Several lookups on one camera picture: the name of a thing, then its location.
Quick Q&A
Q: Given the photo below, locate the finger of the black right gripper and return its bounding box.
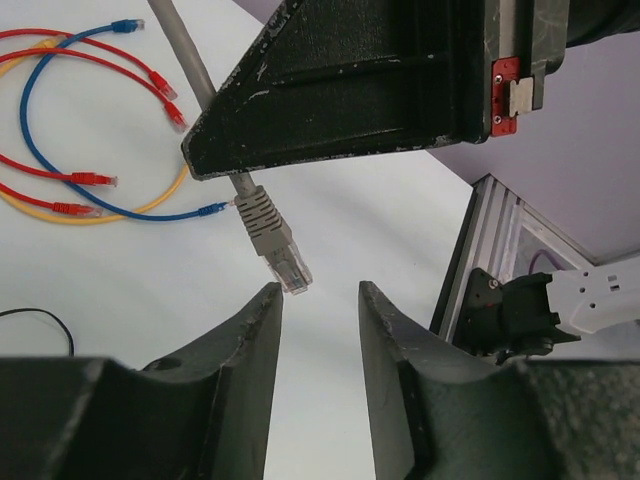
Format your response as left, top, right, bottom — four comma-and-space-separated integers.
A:
181, 1, 490, 179

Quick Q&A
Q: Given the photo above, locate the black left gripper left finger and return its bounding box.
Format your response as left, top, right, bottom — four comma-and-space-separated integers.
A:
1, 283, 283, 479

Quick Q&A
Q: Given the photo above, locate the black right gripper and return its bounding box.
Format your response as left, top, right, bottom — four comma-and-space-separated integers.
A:
484, 0, 639, 137

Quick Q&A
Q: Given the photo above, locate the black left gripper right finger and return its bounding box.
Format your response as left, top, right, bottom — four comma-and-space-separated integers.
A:
358, 281, 639, 479

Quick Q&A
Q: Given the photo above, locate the grey ethernet cable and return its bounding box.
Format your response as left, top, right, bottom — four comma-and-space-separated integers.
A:
147, 0, 314, 297

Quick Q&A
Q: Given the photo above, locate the red ethernet cable inner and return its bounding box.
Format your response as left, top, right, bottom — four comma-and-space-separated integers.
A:
0, 48, 189, 190

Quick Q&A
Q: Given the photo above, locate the red ethernet cable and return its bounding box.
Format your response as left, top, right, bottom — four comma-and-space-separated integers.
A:
0, 29, 179, 221
0, 48, 189, 190

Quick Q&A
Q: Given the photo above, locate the red ethernet cable outer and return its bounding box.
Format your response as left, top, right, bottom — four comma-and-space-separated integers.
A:
0, 29, 179, 221

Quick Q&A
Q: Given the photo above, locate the right aluminium frame post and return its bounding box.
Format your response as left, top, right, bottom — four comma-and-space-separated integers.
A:
429, 173, 640, 346

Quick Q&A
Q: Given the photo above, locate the blue ethernet cable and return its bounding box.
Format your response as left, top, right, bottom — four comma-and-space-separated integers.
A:
18, 18, 231, 224

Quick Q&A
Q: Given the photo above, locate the yellow ethernet cable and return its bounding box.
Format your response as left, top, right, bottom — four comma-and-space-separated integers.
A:
0, 37, 192, 227

